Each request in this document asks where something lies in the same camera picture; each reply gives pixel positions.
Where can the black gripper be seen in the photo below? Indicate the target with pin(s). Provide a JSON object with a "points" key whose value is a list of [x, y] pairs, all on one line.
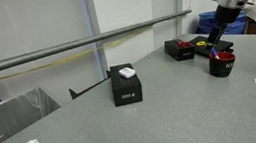
{"points": [[227, 14]]}

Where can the flat black box yellow logo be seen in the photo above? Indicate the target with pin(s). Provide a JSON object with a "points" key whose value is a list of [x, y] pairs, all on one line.
{"points": [[201, 46]]}

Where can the blue recycling bin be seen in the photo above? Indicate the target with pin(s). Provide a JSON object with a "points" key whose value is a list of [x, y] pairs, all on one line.
{"points": [[207, 23]]}

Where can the black cup red inside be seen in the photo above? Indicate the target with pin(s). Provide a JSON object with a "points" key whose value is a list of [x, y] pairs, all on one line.
{"points": [[221, 66]]}

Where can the tall black ZED box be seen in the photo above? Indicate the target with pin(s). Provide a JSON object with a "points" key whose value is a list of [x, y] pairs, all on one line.
{"points": [[126, 90]]}

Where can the low black box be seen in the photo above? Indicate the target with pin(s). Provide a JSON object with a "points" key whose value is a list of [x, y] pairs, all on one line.
{"points": [[179, 50]]}

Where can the small red object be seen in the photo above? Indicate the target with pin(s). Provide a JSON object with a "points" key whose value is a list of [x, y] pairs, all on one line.
{"points": [[184, 43]]}

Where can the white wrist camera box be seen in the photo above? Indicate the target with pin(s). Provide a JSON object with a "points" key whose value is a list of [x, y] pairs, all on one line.
{"points": [[255, 11]]}

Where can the bin with clear plastic bag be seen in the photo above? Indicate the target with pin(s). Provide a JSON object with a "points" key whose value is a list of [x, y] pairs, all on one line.
{"points": [[10, 118]]}

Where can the black table bracket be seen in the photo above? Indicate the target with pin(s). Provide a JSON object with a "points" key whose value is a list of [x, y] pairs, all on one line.
{"points": [[85, 88]]}

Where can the grey metal pole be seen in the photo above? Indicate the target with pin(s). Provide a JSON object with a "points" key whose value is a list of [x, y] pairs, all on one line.
{"points": [[47, 51]]}

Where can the small white device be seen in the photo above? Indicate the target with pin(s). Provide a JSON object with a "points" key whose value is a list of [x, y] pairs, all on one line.
{"points": [[126, 72]]}

